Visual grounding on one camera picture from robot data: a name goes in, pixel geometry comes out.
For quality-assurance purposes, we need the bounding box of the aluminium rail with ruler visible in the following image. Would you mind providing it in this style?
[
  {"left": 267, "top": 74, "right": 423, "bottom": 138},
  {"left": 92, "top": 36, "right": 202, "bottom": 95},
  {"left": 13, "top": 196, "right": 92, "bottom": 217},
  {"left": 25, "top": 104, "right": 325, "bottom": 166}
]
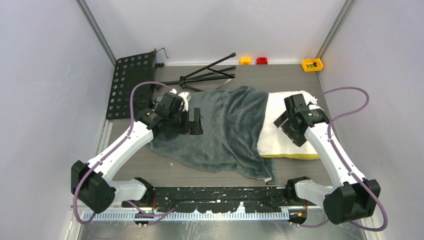
[{"left": 67, "top": 185, "right": 374, "bottom": 222}]

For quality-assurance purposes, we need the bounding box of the orange toy brick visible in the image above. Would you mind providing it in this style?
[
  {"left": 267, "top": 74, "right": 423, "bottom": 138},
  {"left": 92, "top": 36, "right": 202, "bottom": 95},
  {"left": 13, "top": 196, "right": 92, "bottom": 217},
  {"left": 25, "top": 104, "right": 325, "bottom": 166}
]
[{"left": 240, "top": 57, "right": 252, "bottom": 65}]

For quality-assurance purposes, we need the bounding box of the yellow toy block with knob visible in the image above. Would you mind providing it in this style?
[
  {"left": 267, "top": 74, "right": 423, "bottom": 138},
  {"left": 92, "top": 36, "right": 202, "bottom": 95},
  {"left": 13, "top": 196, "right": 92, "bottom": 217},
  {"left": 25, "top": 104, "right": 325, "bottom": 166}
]
[{"left": 301, "top": 58, "right": 324, "bottom": 73}]

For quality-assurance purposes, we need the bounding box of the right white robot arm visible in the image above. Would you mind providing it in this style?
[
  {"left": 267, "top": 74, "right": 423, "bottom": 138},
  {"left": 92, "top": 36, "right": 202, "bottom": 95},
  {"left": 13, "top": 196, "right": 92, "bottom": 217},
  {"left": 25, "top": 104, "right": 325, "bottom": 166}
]
[{"left": 273, "top": 93, "right": 381, "bottom": 225}]

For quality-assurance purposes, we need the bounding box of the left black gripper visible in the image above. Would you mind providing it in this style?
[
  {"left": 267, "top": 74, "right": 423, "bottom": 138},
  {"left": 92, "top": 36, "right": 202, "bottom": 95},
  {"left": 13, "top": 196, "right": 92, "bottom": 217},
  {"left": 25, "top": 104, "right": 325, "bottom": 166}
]
[{"left": 168, "top": 107, "right": 202, "bottom": 135}]

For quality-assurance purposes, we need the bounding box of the grey fluffy pillowcase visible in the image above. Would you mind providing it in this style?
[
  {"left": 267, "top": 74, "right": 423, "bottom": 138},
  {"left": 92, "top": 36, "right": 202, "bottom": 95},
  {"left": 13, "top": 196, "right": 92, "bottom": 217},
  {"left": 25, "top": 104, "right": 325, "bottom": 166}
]
[{"left": 147, "top": 86, "right": 276, "bottom": 185}]

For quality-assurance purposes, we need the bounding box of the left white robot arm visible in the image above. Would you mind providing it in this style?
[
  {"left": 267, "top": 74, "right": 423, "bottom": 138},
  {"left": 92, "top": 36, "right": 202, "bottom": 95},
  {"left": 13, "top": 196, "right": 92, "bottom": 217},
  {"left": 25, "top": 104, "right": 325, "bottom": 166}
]
[{"left": 71, "top": 90, "right": 203, "bottom": 214}]

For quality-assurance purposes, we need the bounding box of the white yellow black pillow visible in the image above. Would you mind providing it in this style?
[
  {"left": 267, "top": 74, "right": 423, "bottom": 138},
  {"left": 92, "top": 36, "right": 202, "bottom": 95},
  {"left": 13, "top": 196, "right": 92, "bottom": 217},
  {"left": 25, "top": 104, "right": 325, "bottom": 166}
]
[{"left": 257, "top": 90, "right": 319, "bottom": 160}]

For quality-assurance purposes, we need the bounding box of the red toy brick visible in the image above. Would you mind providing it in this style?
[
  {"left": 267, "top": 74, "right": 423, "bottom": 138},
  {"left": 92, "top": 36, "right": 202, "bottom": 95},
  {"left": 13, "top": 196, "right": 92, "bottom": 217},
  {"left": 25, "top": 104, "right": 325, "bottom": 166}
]
[{"left": 256, "top": 57, "right": 268, "bottom": 65}]

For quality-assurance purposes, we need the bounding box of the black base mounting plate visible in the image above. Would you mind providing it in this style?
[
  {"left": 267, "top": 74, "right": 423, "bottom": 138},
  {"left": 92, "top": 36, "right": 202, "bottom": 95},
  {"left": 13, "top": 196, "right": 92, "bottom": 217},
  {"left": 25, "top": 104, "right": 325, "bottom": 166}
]
[{"left": 121, "top": 185, "right": 320, "bottom": 214}]

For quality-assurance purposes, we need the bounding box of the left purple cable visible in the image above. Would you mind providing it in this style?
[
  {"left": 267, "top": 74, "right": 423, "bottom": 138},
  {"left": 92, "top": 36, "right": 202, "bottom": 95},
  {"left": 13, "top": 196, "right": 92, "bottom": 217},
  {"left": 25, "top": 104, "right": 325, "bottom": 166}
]
[{"left": 72, "top": 81, "right": 178, "bottom": 228}]

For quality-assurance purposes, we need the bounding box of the black perforated music stand tray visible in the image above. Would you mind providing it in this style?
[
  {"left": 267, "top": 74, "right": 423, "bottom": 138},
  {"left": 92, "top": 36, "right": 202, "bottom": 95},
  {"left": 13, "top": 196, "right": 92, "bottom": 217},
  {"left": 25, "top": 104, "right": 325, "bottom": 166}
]
[{"left": 105, "top": 49, "right": 157, "bottom": 120}]

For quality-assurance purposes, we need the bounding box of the black folding tripod stand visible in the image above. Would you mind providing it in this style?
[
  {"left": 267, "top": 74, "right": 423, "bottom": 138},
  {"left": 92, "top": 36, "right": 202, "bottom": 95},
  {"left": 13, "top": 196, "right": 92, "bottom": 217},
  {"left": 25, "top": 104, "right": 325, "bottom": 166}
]
[{"left": 162, "top": 52, "right": 236, "bottom": 92}]

